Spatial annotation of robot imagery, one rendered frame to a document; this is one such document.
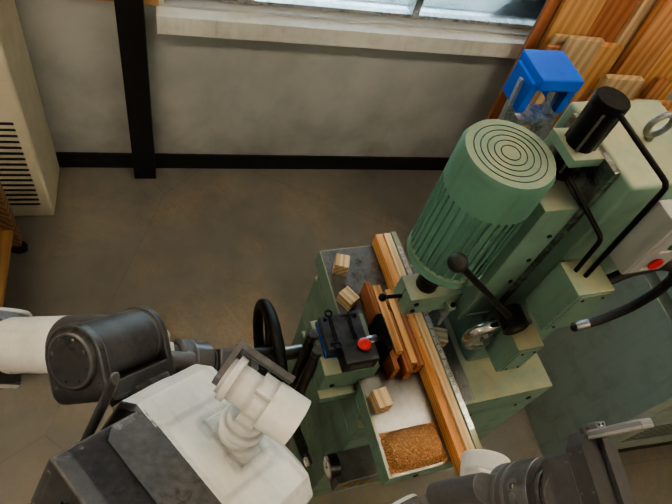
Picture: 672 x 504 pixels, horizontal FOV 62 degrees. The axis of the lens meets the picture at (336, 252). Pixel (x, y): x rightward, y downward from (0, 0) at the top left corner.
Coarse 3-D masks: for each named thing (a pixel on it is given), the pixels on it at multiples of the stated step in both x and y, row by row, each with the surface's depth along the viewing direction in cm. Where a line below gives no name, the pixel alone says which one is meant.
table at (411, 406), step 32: (320, 256) 150; (352, 256) 152; (352, 288) 146; (384, 288) 148; (352, 384) 134; (384, 384) 132; (416, 384) 134; (384, 416) 128; (416, 416) 129; (384, 480) 122
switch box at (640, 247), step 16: (656, 208) 101; (640, 224) 104; (656, 224) 101; (624, 240) 108; (640, 240) 105; (656, 240) 102; (624, 256) 109; (640, 256) 105; (656, 256) 106; (624, 272) 109
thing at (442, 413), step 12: (384, 252) 150; (384, 264) 149; (384, 276) 150; (396, 276) 146; (420, 336) 137; (420, 348) 135; (420, 372) 135; (432, 372) 132; (432, 384) 130; (432, 396) 131; (432, 408) 131; (444, 408) 128; (444, 420) 126; (444, 432) 127; (456, 432) 125; (456, 444) 123; (456, 456) 123; (456, 468) 123
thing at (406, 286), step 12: (408, 276) 131; (396, 288) 134; (408, 288) 129; (444, 288) 131; (408, 300) 128; (420, 300) 128; (432, 300) 130; (444, 300) 132; (456, 300) 134; (408, 312) 132
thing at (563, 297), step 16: (560, 272) 112; (592, 272) 112; (544, 288) 117; (560, 288) 112; (576, 288) 108; (592, 288) 109; (608, 288) 110; (528, 304) 122; (544, 304) 117; (560, 304) 113; (576, 304) 110; (592, 304) 113; (544, 320) 118; (560, 320) 116; (576, 320) 119
